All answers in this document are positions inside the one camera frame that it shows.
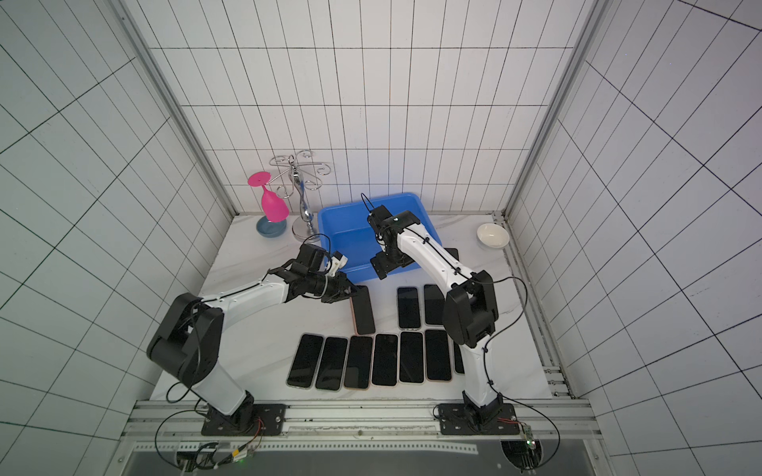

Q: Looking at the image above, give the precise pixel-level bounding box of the silver wire glass rack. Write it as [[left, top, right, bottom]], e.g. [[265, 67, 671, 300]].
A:
[[269, 150, 333, 243]]

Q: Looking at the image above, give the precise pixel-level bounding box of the pale green cased phone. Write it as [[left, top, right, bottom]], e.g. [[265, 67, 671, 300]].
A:
[[315, 337, 348, 391]]

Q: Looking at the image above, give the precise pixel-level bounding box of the left electronics board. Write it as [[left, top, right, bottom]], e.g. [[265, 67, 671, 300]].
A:
[[175, 441, 255, 473]]

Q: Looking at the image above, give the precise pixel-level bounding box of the black phone stack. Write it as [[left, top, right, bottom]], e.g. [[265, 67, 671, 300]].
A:
[[424, 284, 445, 325], [397, 287, 421, 329]]

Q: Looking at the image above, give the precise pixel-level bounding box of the blue plastic storage box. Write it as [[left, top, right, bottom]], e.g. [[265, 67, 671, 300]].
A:
[[317, 192, 442, 284]]

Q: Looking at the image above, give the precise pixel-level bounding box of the right electronics board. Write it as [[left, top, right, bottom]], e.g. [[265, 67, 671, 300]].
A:
[[509, 422, 543, 470]]

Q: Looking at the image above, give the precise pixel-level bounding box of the black phone stack top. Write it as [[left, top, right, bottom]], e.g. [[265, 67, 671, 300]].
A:
[[424, 284, 445, 325]]

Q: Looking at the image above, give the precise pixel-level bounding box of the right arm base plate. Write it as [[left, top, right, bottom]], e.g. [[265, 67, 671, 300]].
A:
[[433, 404, 521, 436]]

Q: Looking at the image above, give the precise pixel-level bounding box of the black phone row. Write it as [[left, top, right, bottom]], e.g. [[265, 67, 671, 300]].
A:
[[287, 333, 325, 389]]

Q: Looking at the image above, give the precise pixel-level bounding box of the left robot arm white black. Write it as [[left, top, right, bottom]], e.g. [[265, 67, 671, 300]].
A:
[[146, 267, 359, 436]]

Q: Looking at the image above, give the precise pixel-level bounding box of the pink wine glass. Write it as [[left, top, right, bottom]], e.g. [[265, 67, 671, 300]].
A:
[[247, 172, 290, 223]]

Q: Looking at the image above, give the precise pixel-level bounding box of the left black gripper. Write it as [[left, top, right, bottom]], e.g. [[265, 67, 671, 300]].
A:
[[308, 270, 361, 303]]

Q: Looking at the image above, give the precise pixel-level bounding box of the white bowl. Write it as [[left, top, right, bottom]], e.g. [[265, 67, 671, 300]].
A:
[[476, 223, 511, 250]]

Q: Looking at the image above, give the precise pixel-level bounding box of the electronics board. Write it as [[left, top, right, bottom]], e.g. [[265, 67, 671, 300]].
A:
[[175, 441, 255, 473], [509, 422, 543, 470]]

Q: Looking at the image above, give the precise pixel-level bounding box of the right base cable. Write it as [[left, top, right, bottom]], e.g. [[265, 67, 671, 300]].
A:
[[431, 274, 562, 471]]

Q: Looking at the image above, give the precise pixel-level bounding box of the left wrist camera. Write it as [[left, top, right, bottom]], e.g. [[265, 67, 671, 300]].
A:
[[297, 243, 348, 278]]

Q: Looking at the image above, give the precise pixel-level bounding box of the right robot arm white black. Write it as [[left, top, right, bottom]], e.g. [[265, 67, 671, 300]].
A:
[[367, 205, 504, 430]]

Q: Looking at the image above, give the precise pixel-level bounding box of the black phone removed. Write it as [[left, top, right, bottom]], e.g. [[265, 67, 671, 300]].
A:
[[446, 248, 460, 261], [399, 331, 425, 384], [343, 336, 373, 390], [371, 334, 399, 387], [424, 329, 452, 382]]

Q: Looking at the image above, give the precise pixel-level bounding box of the base cable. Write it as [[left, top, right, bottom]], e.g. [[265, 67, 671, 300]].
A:
[[431, 274, 562, 471], [154, 380, 264, 471]]

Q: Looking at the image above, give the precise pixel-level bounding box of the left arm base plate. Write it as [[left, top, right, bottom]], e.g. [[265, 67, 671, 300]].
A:
[[200, 404, 287, 438]]

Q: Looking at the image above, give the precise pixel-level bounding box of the left base cable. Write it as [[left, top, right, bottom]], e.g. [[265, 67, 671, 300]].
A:
[[154, 380, 264, 471]]

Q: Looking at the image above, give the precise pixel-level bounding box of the aluminium mounting rail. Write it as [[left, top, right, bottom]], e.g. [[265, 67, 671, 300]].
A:
[[120, 400, 602, 457]]

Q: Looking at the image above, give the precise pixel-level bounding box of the blue grey saucer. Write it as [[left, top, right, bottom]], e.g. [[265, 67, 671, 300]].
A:
[[256, 216, 288, 238]]

